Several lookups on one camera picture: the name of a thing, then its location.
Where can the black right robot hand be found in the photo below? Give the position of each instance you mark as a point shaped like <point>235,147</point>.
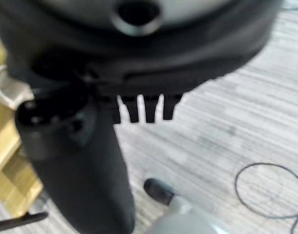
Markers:
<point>95,156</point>

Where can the wooden shoe rack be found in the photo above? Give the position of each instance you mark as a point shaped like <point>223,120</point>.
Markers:
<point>10,156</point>

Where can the black rod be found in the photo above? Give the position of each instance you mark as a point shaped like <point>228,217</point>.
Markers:
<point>20,220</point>

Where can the white slipper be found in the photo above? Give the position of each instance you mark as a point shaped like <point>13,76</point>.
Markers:
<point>7,85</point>

